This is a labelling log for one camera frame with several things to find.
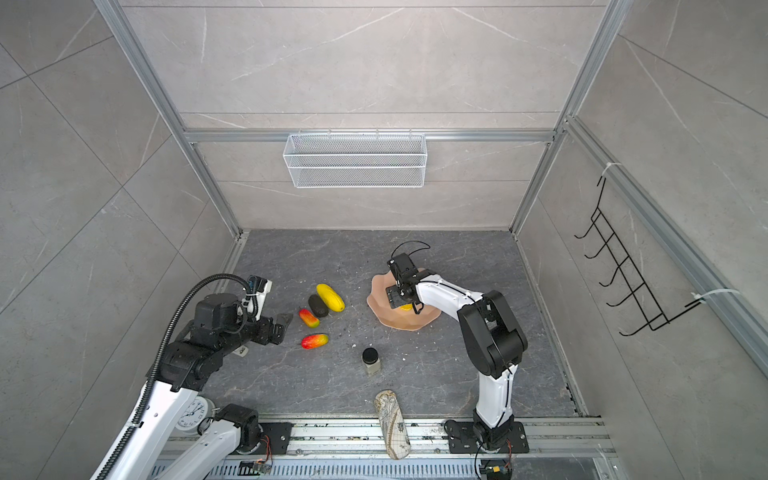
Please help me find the aluminium frame rail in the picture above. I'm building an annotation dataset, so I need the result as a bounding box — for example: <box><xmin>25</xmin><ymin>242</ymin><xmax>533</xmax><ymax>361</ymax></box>
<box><xmin>184</xmin><ymin>128</ymin><xmax>555</xmax><ymax>143</ymax></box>

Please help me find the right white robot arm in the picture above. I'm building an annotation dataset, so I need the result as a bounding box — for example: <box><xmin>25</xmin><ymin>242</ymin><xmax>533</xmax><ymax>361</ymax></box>
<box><xmin>387</xmin><ymin>270</ymin><xmax>528</xmax><ymax>451</ymax></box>

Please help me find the yellow fake lemon fruit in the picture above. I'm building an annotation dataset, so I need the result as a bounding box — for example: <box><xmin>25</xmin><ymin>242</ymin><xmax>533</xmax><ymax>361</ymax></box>
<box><xmin>316</xmin><ymin>283</ymin><xmax>346</xmax><ymax>313</ymax></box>

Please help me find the white wire mesh basket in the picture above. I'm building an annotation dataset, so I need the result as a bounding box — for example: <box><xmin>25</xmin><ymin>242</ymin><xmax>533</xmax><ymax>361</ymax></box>
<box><xmin>283</xmin><ymin>135</ymin><xmax>428</xmax><ymax>189</ymax></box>

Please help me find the pink wavy fruit bowl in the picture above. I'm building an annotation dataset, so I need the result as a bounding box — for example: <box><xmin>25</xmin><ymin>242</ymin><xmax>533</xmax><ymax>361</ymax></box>
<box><xmin>366</xmin><ymin>272</ymin><xmax>442</xmax><ymax>331</ymax></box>

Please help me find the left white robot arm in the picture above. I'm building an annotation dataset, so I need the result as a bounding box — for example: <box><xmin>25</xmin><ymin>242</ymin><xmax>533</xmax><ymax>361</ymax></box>
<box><xmin>92</xmin><ymin>294</ymin><xmax>293</xmax><ymax>479</ymax></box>

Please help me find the white analog clock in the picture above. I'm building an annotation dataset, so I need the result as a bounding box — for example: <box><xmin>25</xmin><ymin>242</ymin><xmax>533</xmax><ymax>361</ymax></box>
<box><xmin>175</xmin><ymin>395</ymin><xmax>215</xmax><ymax>436</ymax></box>

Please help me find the red yellow fake mango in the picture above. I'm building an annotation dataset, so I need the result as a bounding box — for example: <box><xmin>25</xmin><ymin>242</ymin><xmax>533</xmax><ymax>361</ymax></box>
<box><xmin>298</xmin><ymin>309</ymin><xmax>320</xmax><ymax>329</ymax></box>

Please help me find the dark fake avocado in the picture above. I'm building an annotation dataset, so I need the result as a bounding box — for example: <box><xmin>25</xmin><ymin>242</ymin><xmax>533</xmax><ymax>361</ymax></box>
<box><xmin>308</xmin><ymin>294</ymin><xmax>330</xmax><ymax>319</ymax></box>

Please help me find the black corrugated cable conduit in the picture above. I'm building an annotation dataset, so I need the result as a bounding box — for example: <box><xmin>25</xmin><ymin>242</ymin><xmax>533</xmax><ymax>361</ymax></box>
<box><xmin>95</xmin><ymin>273</ymin><xmax>250</xmax><ymax>480</ymax></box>

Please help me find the red yellow fake pear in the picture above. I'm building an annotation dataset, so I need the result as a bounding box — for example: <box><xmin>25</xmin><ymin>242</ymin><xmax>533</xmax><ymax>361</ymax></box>
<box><xmin>301</xmin><ymin>334</ymin><xmax>329</xmax><ymax>350</ymax></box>

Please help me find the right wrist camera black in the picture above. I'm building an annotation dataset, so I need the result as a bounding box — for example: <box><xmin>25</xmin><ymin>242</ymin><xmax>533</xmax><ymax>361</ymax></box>
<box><xmin>388</xmin><ymin>253</ymin><xmax>419</xmax><ymax>284</ymax></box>

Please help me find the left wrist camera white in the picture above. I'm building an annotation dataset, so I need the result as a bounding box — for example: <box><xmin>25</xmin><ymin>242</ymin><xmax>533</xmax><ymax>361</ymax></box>
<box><xmin>243</xmin><ymin>275</ymin><xmax>273</xmax><ymax>321</ymax></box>

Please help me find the small jar black lid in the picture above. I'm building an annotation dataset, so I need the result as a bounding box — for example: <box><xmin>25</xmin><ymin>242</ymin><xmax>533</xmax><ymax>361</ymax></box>
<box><xmin>362</xmin><ymin>347</ymin><xmax>381</xmax><ymax>376</ymax></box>

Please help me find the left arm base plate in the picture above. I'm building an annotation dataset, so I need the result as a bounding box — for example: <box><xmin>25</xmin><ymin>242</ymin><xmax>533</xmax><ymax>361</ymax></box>
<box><xmin>253</xmin><ymin>422</ymin><xmax>294</xmax><ymax>458</ymax></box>

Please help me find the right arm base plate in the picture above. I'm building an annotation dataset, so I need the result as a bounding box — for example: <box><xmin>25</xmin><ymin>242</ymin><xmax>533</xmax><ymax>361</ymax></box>
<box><xmin>443</xmin><ymin>419</ymin><xmax>530</xmax><ymax>454</ymax></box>

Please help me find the black wire hook rack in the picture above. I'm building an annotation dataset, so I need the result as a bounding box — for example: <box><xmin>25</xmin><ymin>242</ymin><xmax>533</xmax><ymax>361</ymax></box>
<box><xmin>573</xmin><ymin>177</ymin><xmax>705</xmax><ymax>338</ymax></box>

